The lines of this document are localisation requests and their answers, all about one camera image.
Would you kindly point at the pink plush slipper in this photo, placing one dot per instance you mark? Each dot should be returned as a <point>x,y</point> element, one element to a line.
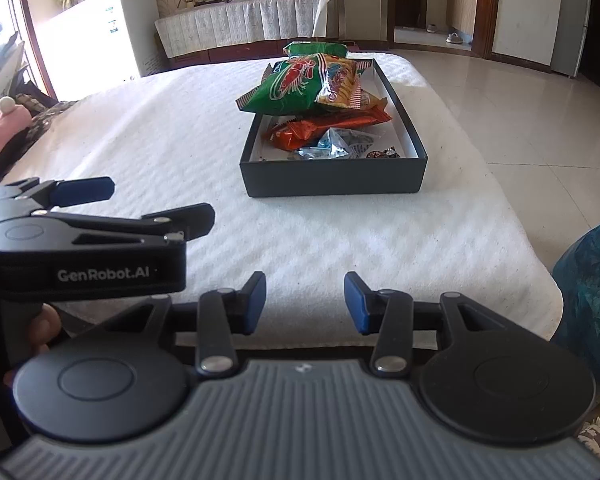
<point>0,135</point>

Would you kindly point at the white chest freezer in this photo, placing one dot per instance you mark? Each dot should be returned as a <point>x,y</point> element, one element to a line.
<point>105,30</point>

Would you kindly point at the white blanket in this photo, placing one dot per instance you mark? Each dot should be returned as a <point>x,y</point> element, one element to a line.
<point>155,135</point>

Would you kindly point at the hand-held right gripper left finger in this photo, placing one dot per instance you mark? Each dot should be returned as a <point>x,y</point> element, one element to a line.
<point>258,305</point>

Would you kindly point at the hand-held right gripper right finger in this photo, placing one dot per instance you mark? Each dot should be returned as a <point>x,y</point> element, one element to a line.
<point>355,302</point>

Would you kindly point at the green snack bag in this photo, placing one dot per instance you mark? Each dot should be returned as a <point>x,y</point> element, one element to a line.
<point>285,85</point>
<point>315,49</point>

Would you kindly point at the dark candy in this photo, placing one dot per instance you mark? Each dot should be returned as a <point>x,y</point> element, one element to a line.
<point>382,153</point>

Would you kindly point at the dark wooden TV cabinet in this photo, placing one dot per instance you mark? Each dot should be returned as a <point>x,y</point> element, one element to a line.
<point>205,57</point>

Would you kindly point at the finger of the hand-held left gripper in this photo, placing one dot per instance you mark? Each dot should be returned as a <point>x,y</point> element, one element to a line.
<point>85,191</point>
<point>190,220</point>

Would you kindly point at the dark grey cardboard box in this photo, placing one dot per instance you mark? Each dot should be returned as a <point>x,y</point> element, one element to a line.
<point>330,177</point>

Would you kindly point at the clear blue candy packet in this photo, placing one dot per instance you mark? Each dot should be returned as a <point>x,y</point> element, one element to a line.
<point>330,145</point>

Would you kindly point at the person's left hand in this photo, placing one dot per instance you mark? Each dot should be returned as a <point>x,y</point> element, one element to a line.
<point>45,330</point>

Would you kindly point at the black power strip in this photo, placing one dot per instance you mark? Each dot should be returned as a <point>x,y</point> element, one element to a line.
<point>204,4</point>

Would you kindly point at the grey folded rack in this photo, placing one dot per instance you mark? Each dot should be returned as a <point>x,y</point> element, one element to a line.
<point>0,70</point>

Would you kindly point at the yellow orange snack bag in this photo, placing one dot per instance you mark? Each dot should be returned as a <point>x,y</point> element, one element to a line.
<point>340,82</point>

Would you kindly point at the blue plastic bag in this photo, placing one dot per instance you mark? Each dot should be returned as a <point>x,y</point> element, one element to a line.
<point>590,300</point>

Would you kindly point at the wooden kitchen counter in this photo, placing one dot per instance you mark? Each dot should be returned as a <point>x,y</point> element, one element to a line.
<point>462,5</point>

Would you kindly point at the cabinet with lace cover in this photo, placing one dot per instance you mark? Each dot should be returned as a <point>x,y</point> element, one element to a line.
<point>240,22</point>

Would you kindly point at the long red snack bar packet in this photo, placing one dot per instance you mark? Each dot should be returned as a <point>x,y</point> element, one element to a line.
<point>340,119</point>

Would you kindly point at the white refrigerator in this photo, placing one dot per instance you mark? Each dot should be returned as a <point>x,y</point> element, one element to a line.
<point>572,15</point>

